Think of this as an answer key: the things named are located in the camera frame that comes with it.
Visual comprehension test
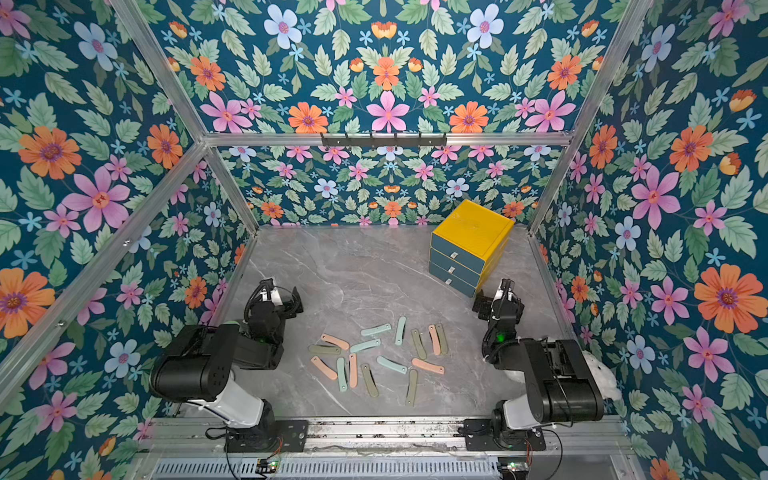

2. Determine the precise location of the olive knife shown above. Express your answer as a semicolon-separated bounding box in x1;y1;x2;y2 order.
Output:
406;369;418;407
435;324;449;355
411;329;427;360
361;364;379;398
308;345;342;355

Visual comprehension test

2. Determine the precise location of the yellow drawer cabinet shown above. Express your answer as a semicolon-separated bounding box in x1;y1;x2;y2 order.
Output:
428;200;515;297

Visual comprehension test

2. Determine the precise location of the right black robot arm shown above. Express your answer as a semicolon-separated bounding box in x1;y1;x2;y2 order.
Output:
458;278;604;453

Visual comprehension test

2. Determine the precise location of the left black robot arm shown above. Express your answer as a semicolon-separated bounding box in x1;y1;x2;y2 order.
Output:
150;278;308;455

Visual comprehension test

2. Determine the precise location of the pink knife upper left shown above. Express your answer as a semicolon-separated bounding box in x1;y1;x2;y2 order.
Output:
321;334;350;351

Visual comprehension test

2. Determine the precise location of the pink knife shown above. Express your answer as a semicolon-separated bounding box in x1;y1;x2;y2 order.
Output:
321;334;350;351
310;356;338;381
411;358;445;375

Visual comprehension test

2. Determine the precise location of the pink knife lower right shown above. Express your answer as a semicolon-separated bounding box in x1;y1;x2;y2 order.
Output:
411;358;445;375

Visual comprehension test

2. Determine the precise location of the pink knife lower left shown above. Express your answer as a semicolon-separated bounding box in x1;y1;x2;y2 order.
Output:
310;356;338;381

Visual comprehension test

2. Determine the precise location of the mint knife lower left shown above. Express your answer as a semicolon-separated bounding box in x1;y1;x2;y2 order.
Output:
336;357;349;393

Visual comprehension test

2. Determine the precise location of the mint knife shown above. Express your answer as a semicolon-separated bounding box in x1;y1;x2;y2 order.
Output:
349;338;381;353
360;323;392;337
336;357;349;393

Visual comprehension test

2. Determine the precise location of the pink knife vertical center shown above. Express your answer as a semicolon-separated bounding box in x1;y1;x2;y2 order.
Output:
349;353;358;389

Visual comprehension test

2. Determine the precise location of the mint knife upper center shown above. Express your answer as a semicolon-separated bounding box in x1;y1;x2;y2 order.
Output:
360;323;392;337

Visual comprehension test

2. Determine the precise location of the mint knife diagonal center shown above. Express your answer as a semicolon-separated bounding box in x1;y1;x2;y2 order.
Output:
376;356;408;375

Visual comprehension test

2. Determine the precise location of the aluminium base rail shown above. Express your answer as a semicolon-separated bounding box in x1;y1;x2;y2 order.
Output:
137;415;637;457

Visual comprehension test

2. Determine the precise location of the black hook rail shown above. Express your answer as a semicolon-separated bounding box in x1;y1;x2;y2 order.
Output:
320;133;448;148

